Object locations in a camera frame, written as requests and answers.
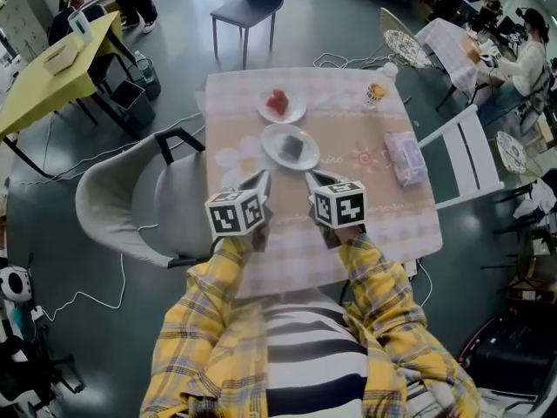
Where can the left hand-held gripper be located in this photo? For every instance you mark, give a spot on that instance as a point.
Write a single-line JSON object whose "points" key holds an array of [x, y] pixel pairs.
{"points": [[235, 216]]}

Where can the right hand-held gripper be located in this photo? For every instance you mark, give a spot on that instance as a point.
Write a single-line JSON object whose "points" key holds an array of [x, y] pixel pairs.
{"points": [[339, 205]]}

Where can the person's right forearm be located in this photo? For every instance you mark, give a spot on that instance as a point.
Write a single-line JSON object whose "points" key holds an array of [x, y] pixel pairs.
{"points": [[383, 303]]}

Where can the person's left forearm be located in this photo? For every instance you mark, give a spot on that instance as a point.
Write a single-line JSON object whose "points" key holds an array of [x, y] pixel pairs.
{"points": [[204, 320]]}

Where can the small white plate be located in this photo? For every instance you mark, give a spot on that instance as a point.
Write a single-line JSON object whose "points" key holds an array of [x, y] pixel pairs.
{"points": [[298, 105]]}

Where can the table with checked tablecloth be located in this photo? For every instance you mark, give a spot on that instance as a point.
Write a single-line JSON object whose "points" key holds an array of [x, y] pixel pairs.
{"points": [[348, 233]]}

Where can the purple wet wipes packet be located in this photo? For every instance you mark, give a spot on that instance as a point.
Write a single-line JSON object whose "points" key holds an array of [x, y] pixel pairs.
{"points": [[407, 159]]}

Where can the plastic bottle with yellow label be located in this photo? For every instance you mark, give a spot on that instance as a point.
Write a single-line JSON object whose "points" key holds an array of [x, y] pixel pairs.
{"points": [[376, 92]]}

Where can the black square bin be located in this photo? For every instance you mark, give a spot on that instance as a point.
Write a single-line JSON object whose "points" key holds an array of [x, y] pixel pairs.
{"points": [[132, 103]]}

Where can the grey armchair with black legs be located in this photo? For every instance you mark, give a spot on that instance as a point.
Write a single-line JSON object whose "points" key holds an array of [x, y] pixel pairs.
{"points": [[109, 198]]}

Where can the white slatted chair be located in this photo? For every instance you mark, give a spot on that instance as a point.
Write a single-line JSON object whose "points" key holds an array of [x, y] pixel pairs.
{"points": [[483, 155]]}

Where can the person's striped shirt torso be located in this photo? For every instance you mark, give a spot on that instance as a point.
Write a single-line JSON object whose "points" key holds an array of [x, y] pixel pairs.
{"points": [[313, 355]]}

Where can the dark grey dining chair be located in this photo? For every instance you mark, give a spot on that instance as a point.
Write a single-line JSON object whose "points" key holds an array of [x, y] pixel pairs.
{"points": [[243, 9]]}

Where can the small table with checked cloth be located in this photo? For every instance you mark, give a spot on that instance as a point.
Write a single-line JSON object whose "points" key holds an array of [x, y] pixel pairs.
{"points": [[448, 46]]}

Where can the white cloth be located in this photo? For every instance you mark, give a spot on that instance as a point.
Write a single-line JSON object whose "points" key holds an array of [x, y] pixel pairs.
{"points": [[539, 194]]}

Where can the yellow-green table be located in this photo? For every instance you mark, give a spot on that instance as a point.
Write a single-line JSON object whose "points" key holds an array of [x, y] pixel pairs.
{"points": [[52, 89]]}

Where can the pale wooden tissue box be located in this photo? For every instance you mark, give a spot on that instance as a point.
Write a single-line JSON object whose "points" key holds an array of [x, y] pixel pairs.
{"points": [[61, 57]]}

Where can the brown cardboard box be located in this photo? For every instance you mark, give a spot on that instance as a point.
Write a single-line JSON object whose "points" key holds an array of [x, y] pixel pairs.
{"points": [[533, 290]]}

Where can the white cup with green band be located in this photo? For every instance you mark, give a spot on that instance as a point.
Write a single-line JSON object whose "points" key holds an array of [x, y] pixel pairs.
{"points": [[80, 26]]}

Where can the black hard case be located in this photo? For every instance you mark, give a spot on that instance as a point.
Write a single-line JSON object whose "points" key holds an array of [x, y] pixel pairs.
{"points": [[518, 351]]}

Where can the white and black round device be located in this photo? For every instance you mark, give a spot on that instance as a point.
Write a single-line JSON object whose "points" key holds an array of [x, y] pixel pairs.
{"points": [[15, 283]]}

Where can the grey locker cabinet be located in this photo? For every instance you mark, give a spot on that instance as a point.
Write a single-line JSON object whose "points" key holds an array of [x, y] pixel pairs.
{"points": [[22, 20]]}

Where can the black office chair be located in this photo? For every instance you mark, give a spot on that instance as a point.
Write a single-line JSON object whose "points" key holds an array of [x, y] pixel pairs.
{"points": [[22, 372]]}

